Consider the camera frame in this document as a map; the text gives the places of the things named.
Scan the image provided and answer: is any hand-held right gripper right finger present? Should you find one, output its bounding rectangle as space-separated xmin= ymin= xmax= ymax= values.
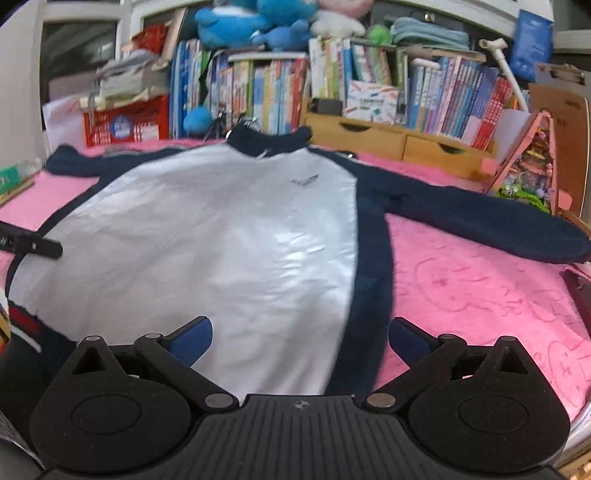
xmin=362 ymin=316 xmax=532 ymax=414

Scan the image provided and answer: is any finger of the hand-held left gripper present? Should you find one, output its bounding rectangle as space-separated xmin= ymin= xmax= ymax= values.
xmin=0 ymin=220 xmax=63 ymax=259

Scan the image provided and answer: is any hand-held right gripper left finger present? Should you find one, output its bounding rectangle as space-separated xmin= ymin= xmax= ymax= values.
xmin=69 ymin=316 xmax=241 ymax=409

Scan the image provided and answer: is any white navy jacket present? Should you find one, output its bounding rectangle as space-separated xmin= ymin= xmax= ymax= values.
xmin=4 ymin=124 xmax=591 ymax=398

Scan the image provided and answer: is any green label plastic bottle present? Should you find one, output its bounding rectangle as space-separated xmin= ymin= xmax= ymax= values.
xmin=0 ymin=159 xmax=47 ymax=204

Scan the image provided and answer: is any white plastic bag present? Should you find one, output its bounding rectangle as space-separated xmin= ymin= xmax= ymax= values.
xmin=41 ymin=95 xmax=86 ymax=148

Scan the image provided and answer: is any red plastic crate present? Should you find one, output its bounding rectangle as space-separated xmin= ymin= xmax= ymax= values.
xmin=83 ymin=95 xmax=171 ymax=148

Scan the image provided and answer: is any stack of papers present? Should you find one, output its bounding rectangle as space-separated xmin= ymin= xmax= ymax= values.
xmin=88 ymin=48 xmax=169 ymax=109

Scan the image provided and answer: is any window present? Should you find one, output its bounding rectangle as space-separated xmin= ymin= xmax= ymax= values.
xmin=41 ymin=0 xmax=218 ymax=102

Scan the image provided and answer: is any blue plush ball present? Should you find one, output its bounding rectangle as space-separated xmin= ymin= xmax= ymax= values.
xmin=184 ymin=106 xmax=214 ymax=136

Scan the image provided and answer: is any wooden drawer organizer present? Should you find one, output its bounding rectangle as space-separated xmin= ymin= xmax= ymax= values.
xmin=300 ymin=111 xmax=502 ymax=181

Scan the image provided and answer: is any pink miniature house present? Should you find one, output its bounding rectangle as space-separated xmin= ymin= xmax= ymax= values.
xmin=480 ymin=108 xmax=575 ymax=217

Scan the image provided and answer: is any miniature bicycle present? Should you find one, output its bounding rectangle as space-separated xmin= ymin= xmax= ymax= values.
xmin=203 ymin=106 xmax=262 ymax=139

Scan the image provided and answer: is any red plastic basket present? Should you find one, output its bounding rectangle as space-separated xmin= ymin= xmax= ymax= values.
xmin=131 ymin=25 xmax=171 ymax=51

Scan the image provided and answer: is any white paper sheet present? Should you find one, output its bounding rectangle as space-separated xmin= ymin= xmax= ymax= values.
xmin=499 ymin=108 xmax=532 ymax=148

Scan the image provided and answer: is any white printed box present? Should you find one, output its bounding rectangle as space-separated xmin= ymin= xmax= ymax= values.
xmin=346 ymin=80 xmax=400 ymax=125

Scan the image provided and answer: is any black power adapter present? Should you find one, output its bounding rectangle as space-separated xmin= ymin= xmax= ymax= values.
xmin=311 ymin=98 xmax=343 ymax=116

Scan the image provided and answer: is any row of pink blue books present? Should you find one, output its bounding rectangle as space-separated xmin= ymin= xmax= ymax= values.
xmin=406 ymin=55 xmax=520 ymax=151

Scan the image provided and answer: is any brown flat board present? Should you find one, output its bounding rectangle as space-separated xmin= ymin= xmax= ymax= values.
xmin=161 ymin=7 xmax=188 ymax=61

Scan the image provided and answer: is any row of tall picture books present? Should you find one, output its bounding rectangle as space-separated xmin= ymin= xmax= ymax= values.
xmin=170 ymin=39 xmax=310 ymax=139

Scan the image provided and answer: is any brown clipboard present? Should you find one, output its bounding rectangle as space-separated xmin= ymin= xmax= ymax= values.
xmin=529 ymin=62 xmax=591 ymax=217

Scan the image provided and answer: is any row of green yellow books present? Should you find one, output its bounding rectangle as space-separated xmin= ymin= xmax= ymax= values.
xmin=308 ymin=37 xmax=402 ymax=123

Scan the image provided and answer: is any stack of teal face masks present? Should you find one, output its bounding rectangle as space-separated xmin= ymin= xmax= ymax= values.
xmin=390 ymin=17 xmax=472 ymax=51

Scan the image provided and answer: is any green plush toy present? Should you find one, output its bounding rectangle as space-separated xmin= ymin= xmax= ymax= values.
xmin=367 ymin=24 xmax=393 ymax=46

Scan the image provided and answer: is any blue white plush toy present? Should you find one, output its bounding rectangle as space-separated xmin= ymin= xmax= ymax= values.
xmin=222 ymin=0 xmax=320 ymax=52

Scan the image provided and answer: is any blue packet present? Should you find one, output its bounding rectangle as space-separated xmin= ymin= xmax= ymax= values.
xmin=510 ymin=9 xmax=555 ymax=84

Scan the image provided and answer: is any pink bunny plush toy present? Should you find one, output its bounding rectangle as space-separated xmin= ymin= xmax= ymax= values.
xmin=309 ymin=0 xmax=375 ymax=38

